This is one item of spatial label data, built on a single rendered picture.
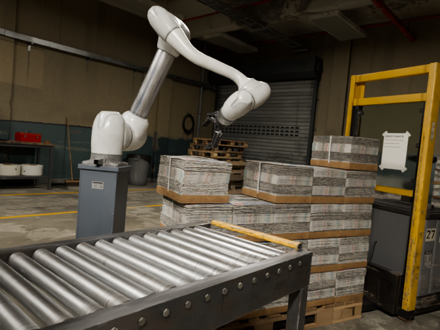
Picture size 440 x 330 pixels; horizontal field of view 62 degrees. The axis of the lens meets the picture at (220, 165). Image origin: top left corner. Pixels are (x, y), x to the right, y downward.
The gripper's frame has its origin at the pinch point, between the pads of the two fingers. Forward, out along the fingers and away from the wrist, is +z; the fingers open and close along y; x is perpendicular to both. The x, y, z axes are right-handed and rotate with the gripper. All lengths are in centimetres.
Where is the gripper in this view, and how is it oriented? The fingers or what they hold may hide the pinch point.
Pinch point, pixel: (206, 136)
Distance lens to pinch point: 198.1
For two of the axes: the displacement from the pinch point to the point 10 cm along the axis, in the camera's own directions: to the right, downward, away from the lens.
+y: 1.4, 9.3, -3.5
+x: 8.8, 0.5, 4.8
